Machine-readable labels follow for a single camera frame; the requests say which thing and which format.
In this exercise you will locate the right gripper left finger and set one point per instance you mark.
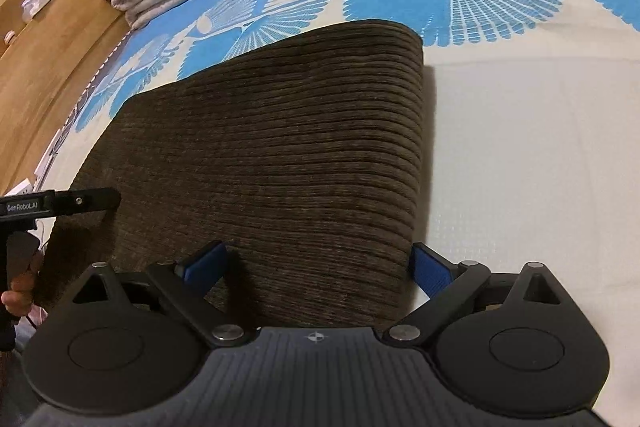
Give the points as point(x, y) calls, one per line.
point(185, 284)

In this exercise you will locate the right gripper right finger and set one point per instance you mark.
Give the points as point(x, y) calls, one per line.
point(450, 290)

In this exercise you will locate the dark brown corduroy pants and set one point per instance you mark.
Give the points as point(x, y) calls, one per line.
point(303, 157)

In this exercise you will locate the person's left hand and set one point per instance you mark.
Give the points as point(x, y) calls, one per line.
point(17, 299)

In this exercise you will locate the wooden headboard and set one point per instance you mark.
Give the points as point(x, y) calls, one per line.
point(44, 70)

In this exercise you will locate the blue white patterned bedsheet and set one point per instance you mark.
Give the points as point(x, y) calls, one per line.
point(536, 132)

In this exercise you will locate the white wall socket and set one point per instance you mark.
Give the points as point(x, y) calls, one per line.
point(30, 8)

